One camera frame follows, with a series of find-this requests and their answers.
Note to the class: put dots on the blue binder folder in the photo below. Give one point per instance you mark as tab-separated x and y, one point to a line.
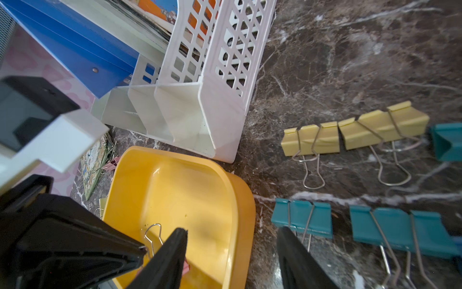
97	59

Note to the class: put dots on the illustrated children's book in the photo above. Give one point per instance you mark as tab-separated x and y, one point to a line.
93	161

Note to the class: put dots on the books in organizer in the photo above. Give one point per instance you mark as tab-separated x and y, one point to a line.
155	14

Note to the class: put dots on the teal binder clip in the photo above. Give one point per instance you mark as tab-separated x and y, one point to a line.
400	235
447	141
306	219

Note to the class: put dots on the white desktop file organizer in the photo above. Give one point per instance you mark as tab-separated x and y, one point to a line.
195	74

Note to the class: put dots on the yellow plastic storage box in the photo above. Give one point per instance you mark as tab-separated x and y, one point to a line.
216	208

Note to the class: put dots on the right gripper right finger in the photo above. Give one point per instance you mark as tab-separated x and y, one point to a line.
298	268

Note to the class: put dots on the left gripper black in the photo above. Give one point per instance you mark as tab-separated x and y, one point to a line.
51	242

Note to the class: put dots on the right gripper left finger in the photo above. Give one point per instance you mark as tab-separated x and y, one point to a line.
166	266

